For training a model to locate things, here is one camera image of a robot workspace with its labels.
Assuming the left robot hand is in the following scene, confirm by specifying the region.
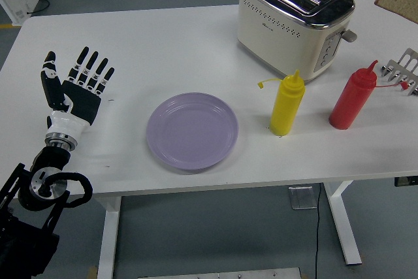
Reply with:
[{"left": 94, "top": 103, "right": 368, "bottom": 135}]
[{"left": 39, "top": 46, "right": 116, "bottom": 142}]

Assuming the yellow squeeze bottle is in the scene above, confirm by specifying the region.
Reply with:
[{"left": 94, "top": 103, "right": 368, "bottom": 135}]
[{"left": 257, "top": 69, "right": 306, "bottom": 137}]

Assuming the metal toast rack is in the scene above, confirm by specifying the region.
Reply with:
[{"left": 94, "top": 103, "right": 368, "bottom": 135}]
[{"left": 379, "top": 48, "right": 418, "bottom": 97}]

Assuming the small metal floor plate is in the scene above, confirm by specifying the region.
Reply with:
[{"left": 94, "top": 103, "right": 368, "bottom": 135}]
[{"left": 288, "top": 186, "right": 318, "bottom": 210}]

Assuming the red squeeze bottle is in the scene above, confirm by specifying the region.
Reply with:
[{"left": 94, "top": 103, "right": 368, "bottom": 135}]
[{"left": 328, "top": 59, "right": 411, "bottom": 130}]

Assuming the purple plate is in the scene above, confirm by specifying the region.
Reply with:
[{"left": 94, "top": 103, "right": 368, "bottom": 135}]
[{"left": 146, "top": 91, "right": 240, "bottom": 172}]

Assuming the cream and chrome toaster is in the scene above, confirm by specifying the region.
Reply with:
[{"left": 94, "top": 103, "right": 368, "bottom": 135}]
[{"left": 236, "top": 0, "right": 358, "bottom": 83}]

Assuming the white table leg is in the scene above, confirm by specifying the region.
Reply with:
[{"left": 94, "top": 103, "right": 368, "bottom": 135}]
[
  {"left": 321, "top": 180, "right": 363, "bottom": 266},
  {"left": 94, "top": 195, "right": 123, "bottom": 279}
]

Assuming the large metal base plate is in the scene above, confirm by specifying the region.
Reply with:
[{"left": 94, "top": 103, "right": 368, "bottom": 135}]
[{"left": 137, "top": 267, "right": 302, "bottom": 279}]

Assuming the black table control box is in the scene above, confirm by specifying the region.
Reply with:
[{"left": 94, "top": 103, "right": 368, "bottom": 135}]
[{"left": 394, "top": 176, "right": 418, "bottom": 188}]

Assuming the thin black appliance cable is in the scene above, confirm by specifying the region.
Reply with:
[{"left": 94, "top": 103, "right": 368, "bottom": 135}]
[{"left": 27, "top": 0, "right": 51, "bottom": 16}]

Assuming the black floor cable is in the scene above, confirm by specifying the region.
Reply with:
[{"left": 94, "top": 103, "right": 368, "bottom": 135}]
[{"left": 313, "top": 184, "right": 323, "bottom": 279}]

